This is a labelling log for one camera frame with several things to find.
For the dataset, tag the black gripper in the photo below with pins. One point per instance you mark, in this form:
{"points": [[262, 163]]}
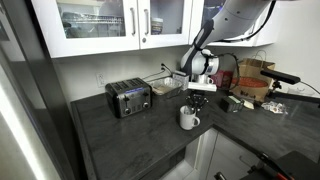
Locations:
{"points": [[196, 97]]}

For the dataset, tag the white ceramic mug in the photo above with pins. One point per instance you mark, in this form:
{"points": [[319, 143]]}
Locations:
{"points": [[188, 119]]}

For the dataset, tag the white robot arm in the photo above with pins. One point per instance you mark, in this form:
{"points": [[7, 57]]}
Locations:
{"points": [[235, 18]]}

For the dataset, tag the small dark box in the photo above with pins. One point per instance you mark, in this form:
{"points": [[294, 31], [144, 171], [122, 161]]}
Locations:
{"points": [[231, 104]]}

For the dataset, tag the aluminium foil tray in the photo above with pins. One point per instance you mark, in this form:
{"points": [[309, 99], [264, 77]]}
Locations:
{"points": [[168, 87]]}

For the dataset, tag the white lower cabinet drawers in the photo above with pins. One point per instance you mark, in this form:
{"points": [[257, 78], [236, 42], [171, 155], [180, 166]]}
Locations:
{"points": [[213, 152]]}

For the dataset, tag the brown paper bag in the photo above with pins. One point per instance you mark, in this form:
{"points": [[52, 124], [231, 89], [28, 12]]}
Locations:
{"points": [[252, 84]]}

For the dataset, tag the black silver four-slot toaster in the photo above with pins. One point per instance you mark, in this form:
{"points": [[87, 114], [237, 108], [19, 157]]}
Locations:
{"points": [[128, 97]]}

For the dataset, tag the crumpled clear plastic wrapper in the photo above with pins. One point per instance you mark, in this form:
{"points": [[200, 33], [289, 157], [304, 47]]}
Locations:
{"points": [[274, 107]]}

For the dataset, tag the black orange bar clamp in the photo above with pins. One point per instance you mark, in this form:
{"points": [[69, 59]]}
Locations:
{"points": [[267, 161]]}

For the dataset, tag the white upper cabinets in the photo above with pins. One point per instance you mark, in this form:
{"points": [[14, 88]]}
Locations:
{"points": [[83, 27]]}

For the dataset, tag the stainless steel refrigerator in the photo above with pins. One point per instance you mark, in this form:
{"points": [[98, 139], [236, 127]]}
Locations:
{"points": [[25, 57]]}

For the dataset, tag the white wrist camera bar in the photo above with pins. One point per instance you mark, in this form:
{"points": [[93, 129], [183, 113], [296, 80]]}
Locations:
{"points": [[202, 86]]}

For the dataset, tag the black camera on stand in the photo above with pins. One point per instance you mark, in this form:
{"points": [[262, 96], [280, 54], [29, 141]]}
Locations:
{"points": [[287, 78]]}

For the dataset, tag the white wall outlet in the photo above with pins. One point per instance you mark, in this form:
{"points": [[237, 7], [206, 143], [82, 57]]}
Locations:
{"points": [[100, 80]]}

